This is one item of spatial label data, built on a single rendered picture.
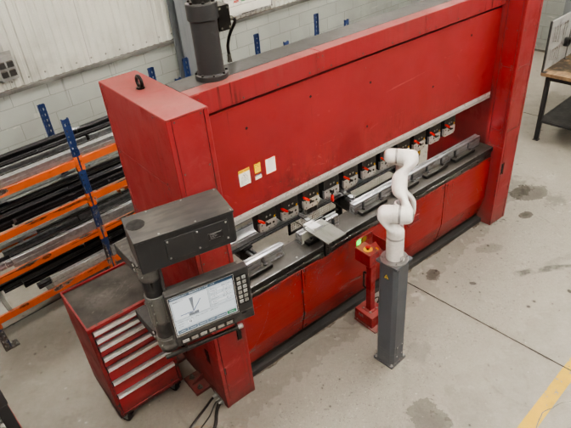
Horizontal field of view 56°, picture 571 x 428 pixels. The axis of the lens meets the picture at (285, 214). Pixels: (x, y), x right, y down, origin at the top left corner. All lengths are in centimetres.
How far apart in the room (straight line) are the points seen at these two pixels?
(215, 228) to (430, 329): 255
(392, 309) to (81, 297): 214
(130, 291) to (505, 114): 357
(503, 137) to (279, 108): 260
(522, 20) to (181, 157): 320
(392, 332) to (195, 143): 209
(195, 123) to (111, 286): 151
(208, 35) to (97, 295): 187
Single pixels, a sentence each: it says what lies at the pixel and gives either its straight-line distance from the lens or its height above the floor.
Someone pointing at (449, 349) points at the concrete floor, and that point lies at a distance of 458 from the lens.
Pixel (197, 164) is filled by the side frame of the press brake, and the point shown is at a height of 200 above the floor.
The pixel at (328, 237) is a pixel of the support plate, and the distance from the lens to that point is 395.
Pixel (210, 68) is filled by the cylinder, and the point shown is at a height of 238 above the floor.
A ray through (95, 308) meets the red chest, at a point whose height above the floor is 98.
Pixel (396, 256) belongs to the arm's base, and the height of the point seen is 106.
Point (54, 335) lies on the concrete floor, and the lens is 525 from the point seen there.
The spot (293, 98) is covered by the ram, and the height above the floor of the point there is 205.
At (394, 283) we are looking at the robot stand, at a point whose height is 86.
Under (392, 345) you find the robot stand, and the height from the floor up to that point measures 24.
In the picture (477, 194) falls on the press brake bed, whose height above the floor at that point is 40.
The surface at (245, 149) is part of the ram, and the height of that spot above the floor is 185.
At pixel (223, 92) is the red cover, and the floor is 225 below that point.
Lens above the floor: 338
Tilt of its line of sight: 34 degrees down
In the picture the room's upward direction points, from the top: 5 degrees counter-clockwise
